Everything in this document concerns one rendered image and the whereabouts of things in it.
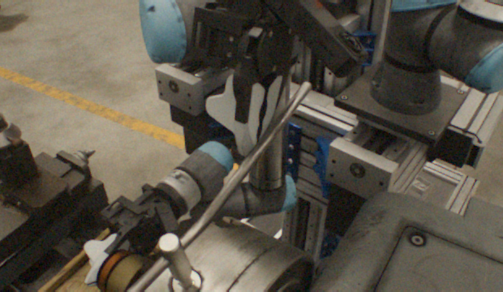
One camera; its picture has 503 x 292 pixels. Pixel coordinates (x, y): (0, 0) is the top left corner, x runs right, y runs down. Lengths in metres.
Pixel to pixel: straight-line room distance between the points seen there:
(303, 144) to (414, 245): 0.61
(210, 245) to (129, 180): 2.00
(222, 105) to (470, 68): 0.45
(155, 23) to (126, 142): 2.16
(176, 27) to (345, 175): 0.44
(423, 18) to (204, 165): 0.47
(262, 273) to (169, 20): 0.37
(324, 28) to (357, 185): 0.53
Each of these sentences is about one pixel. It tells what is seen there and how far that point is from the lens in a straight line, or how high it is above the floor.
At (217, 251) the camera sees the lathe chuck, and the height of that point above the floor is 1.24.
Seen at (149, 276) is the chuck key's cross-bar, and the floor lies 1.30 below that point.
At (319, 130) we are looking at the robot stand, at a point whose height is 1.04.
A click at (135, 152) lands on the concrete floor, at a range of 2.70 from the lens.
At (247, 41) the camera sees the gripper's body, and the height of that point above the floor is 1.47.
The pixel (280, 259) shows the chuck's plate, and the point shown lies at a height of 1.22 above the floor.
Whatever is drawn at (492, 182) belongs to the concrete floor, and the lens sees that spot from 2.77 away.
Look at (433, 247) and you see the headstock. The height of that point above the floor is 1.26.
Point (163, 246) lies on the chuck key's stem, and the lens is 0.43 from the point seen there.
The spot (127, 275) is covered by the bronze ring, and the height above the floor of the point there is 1.12.
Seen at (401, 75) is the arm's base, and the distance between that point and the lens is 0.90.
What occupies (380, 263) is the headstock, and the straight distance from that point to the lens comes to 0.51.
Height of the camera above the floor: 1.65
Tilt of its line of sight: 39 degrees down
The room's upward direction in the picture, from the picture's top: straight up
